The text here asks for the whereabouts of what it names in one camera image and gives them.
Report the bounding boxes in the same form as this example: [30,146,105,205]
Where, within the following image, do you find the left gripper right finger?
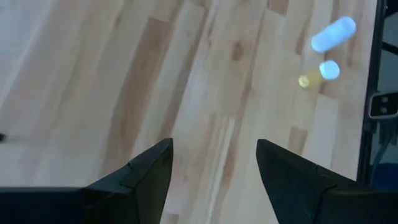
[256,138,352,224]

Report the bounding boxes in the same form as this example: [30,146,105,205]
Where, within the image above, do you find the silver-rimmed table-level camera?
[368,91,398,119]

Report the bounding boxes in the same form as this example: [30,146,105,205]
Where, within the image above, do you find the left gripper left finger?
[81,138,174,224]

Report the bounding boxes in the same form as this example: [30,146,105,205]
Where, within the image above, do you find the translucent white ribbed jar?
[310,16,358,54]

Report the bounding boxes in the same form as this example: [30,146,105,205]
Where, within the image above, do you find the small white vial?
[297,59,341,90]

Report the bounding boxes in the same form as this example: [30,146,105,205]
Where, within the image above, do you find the black aluminium table frame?
[356,0,398,187]

